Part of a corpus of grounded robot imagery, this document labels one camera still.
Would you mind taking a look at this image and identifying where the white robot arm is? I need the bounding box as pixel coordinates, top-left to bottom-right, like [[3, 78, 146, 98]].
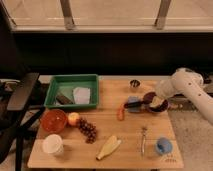
[[155, 68, 213, 125]]

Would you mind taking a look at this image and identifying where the purple bowl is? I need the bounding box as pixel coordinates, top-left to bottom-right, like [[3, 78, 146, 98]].
[[143, 92, 168, 113]]

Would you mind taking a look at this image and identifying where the orange bowl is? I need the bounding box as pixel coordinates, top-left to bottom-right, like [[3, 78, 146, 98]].
[[40, 109, 67, 133]]

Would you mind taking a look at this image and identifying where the white cloth in tray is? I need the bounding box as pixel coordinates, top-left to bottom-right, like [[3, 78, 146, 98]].
[[73, 87, 91, 104]]

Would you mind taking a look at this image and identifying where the orange carrot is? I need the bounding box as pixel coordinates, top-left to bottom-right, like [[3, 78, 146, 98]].
[[117, 103, 125, 121]]

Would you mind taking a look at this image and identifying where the small metal cup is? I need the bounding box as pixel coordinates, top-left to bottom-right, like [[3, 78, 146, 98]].
[[130, 79, 140, 89]]

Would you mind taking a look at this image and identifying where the blue sponge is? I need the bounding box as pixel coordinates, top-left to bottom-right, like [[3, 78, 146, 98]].
[[127, 96, 141, 113]]

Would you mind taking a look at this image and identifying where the green plastic tray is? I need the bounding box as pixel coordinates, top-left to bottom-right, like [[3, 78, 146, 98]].
[[44, 74, 99, 109]]

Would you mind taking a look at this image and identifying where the dark brown block in tray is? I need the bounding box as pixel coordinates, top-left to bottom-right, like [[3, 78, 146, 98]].
[[56, 94, 72, 105]]

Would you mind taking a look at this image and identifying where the bunch of red grapes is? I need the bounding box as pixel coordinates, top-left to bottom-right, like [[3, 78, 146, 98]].
[[77, 118, 97, 144]]

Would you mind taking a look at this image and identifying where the red yellow apple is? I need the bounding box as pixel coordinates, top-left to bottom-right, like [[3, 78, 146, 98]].
[[68, 112, 80, 126]]

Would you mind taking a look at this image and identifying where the yellow banana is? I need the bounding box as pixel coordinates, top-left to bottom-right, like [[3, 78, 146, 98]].
[[96, 135, 121, 160]]

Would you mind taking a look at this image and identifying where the white paper cup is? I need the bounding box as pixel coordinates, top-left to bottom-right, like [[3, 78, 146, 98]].
[[42, 134, 64, 156]]

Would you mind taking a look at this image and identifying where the blue cup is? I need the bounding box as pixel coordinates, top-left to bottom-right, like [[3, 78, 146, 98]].
[[155, 137, 173, 155]]

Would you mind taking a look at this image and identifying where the black chair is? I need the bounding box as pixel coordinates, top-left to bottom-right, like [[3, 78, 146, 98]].
[[0, 73, 45, 171]]

